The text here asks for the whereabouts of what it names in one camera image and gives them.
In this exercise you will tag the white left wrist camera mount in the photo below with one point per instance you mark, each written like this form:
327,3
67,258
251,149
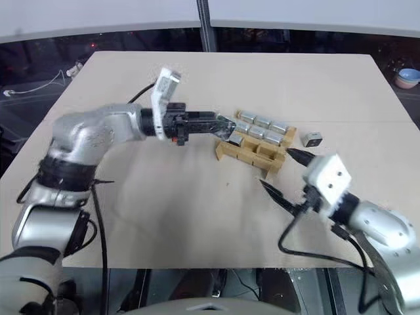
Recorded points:
164,86

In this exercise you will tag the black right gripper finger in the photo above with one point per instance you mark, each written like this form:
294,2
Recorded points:
281,198
303,157

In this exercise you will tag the wooden slotted tray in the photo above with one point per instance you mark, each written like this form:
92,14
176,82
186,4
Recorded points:
262,157

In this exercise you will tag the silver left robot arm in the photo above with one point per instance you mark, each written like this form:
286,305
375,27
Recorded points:
98,131

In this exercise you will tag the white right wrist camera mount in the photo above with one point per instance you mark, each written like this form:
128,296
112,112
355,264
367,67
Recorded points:
328,177

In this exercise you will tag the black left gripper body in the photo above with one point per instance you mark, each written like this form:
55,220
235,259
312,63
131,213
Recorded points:
177,123

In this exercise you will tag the light blue bowl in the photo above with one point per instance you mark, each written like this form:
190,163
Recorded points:
410,73

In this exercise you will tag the white power plug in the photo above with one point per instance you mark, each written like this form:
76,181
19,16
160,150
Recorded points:
75,69

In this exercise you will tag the pink bowl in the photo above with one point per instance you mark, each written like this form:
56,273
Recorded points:
407,84

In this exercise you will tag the loose silver metal block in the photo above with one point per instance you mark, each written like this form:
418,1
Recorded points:
313,139

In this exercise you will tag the black vertical pole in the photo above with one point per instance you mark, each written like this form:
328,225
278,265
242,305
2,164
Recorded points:
206,24

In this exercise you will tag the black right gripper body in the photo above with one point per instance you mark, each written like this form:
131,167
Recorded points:
311,200

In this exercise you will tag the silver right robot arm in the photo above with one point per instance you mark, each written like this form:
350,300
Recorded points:
377,220

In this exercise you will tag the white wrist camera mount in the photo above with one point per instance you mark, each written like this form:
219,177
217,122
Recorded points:
164,86
328,177

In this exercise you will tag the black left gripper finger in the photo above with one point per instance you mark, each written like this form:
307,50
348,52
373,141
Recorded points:
222,133
225,120

